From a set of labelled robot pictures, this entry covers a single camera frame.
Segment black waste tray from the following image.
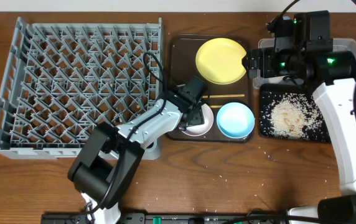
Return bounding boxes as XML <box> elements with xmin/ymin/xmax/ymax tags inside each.
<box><xmin>258</xmin><ymin>83</ymin><xmax>333</xmax><ymax>144</ymax></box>

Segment clear plastic bin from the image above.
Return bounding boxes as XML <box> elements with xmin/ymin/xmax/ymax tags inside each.
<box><xmin>252</xmin><ymin>38</ymin><xmax>356</xmax><ymax>90</ymax></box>

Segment light blue bowl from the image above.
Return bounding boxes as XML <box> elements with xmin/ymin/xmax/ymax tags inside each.
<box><xmin>216</xmin><ymin>102</ymin><xmax>255</xmax><ymax>139</ymax></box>

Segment yellow plate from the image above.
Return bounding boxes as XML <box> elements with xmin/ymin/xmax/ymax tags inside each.
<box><xmin>195</xmin><ymin>37</ymin><xmax>247</xmax><ymax>85</ymax></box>

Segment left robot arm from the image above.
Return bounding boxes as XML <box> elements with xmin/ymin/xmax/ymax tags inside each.
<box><xmin>65</xmin><ymin>77</ymin><xmax>208</xmax><ymax>223</ymax></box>

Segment wooden chopstick upper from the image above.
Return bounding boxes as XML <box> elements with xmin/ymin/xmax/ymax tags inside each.
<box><xmin>203</xmin><ymin>94</ymin><xmax>246</xmax><ymax>98</ymax></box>

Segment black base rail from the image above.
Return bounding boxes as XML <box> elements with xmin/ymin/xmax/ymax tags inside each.
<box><xmin>40</xmin><ymin>211</ymin><xmax>294</xmax><ymax>224</ymax></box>

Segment grey dish rack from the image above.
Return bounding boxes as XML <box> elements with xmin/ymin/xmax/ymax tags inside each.
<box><xmin>0</xmin><ymin>19</ymin><xmax>163</xmax><ymax>159</ymax></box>

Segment brown serving tray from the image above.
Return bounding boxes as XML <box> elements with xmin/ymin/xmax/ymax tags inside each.
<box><xmin>167</xmin><ymin>34</ymin><xmax>253</xmax><ymax>143</ymax></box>

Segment rice leftovers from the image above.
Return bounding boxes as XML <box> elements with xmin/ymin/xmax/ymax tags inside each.
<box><xmin>261</xmin><ymin>92</ymin><xmax>324</xmax><ymax>139</ymax></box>

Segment pink bowl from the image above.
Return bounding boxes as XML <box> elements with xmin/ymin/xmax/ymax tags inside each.
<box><xmin>181</xmin><ymin>104</ymin><xmax>214</xmax><ymax>137</ymax></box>

